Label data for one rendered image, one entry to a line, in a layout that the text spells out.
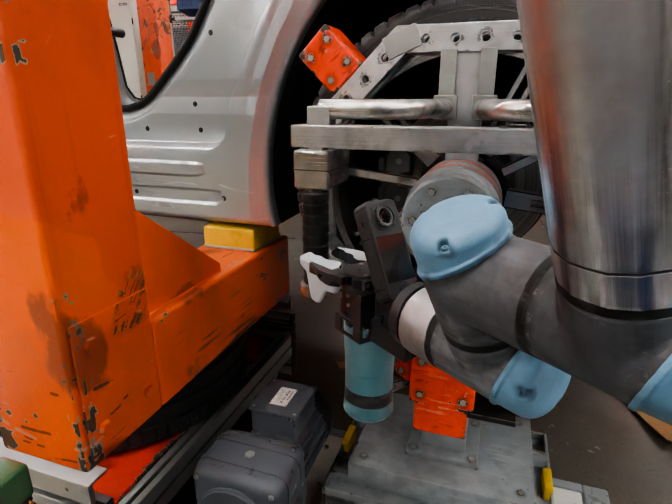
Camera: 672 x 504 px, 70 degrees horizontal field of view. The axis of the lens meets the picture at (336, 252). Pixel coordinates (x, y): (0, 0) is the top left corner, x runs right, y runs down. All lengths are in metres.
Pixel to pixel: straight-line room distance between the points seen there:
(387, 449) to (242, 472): 0.43
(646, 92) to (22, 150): 0.58
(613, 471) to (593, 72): 1.53
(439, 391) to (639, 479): 0.87
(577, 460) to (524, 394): 1.27
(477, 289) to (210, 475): 0.68
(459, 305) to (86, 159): 0.50
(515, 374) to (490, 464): 0.83
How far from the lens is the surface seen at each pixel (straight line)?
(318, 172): 0.62
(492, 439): 1.30
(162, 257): 0.84
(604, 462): 1.71
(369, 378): 0.82
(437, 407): 0.96
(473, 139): 0.61
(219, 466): 0.93
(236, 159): 1.06
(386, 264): 0.52
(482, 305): 0.34
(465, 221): 0.35
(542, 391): 0.43
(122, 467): 1.19
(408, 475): 1.17
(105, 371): 0.75
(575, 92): 0.22
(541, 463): 1.38
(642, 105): 0.22
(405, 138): 0.62
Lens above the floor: 1.02
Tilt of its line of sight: 18 degrees down
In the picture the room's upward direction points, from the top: straight up
